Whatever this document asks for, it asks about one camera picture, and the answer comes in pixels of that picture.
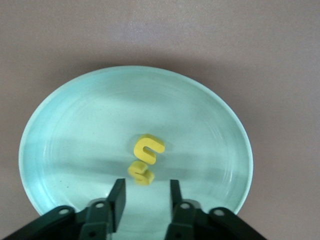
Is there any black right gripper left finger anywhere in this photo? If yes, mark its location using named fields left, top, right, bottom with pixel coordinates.
left=0, top=178, right=127, bottom=240

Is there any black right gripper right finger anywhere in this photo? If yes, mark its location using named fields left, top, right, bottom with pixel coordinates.
left=164, top=179, right=267, bottom=240

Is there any yellow letter s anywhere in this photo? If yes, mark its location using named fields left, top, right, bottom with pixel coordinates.
left=127, top=160, right=155, bottom=186

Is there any yellow letter u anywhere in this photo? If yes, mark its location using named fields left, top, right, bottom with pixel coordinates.
left=133, top=133, right=166, bottom=166

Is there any pale green plate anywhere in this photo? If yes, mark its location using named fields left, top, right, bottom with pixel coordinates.
left=17, top=65, right=254, bottom=219

